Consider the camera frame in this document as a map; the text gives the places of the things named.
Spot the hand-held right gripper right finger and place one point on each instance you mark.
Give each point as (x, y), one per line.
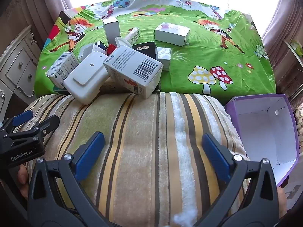
(215, 158)

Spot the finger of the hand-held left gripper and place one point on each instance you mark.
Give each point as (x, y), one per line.
(47, 124)
(22, 119)

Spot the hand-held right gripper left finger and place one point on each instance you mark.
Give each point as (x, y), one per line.
(91, 157)

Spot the purple cardboard box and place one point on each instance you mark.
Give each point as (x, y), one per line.
(260, 127)

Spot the white medicine box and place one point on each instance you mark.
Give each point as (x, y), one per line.
(61, 68)

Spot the red toy car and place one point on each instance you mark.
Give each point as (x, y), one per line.
(110, 49)

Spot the tall white carton box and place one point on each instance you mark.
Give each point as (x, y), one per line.
(110, 29)

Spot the person's left hand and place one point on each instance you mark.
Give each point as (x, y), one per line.
(22, 178)

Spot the white ornate cabinet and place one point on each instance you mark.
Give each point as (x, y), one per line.
(19, 68)

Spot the white plastic device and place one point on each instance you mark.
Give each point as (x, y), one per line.
(85, 82)

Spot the striped plush cushion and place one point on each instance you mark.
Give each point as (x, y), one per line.
(146, 146)

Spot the white cotton fluff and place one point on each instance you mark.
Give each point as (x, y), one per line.
(184, 220)

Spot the white cube box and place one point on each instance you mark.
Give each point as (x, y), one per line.
(88, 50)

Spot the navy blue box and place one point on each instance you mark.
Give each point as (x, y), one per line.
(101, 45)

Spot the white barcode box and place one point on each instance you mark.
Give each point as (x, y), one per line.
(127, 68)

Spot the green cartoon printed blanket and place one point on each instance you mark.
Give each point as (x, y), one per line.
(189, 59)

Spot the white toy basketball hoop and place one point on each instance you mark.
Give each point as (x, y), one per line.
(122, 42)

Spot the small silver white box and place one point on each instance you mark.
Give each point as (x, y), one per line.
(163, 56)

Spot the beige curtain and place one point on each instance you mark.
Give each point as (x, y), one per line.
(281, 21)
(42, 2)

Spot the black box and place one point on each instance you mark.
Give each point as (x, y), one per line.
(144, 49)

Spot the orange white toothpaste box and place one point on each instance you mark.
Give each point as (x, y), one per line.
(133, 36)

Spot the flat white purple-print box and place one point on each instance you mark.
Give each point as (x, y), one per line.
(171, 34)

